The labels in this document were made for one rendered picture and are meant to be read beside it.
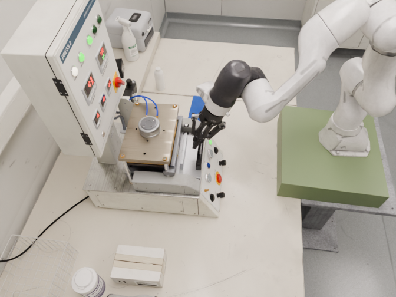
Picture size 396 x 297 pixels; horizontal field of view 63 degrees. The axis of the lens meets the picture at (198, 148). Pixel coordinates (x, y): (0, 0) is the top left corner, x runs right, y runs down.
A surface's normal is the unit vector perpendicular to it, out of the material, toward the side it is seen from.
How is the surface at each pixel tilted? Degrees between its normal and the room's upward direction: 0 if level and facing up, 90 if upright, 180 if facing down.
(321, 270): 0
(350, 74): 54
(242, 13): 90
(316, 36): 48
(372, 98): 73
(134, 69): 0
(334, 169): 3
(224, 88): 77
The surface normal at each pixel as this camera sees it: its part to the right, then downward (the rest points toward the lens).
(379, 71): -0.35, 0.79
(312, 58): -0.35, 0.15
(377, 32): -0.88, 0.15
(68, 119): -0.11, 0.81
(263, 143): -0.02, -0.58
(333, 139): -0.84, 0.36
